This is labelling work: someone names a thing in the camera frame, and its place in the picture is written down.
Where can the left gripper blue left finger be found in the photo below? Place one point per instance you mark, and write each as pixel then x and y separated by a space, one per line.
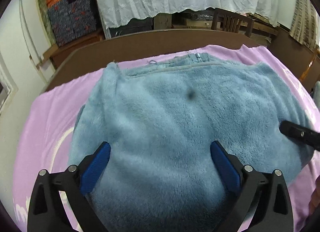
pixel 92 167

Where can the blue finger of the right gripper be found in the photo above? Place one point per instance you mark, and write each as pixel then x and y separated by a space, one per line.
pixel 300 133

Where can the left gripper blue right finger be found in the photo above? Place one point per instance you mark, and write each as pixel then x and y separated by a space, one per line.
pixel 228 167

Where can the blue fleece jacket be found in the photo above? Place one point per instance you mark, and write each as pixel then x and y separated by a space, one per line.
pixel 160 121

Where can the beige patterned curtain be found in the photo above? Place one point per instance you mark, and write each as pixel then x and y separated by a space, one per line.
pixel 304 24

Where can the brown bed footboard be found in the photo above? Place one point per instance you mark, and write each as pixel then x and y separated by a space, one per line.
pixel 140 45

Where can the left aluminium window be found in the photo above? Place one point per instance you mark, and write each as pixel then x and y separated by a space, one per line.
pixel 8 87

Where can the low brown wooden cabinet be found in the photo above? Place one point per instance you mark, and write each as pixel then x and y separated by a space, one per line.
pixel 59 56

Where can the dark wooden chair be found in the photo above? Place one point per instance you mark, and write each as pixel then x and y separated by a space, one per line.
pixel 232 21

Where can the white leaning board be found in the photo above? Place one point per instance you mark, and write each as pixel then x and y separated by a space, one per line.
pixel 34 32

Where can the floral storage boxes stack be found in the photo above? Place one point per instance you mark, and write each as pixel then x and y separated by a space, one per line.
pixel 72 19

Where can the wooden armchair frame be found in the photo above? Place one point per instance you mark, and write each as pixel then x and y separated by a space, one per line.
pixel 306 71

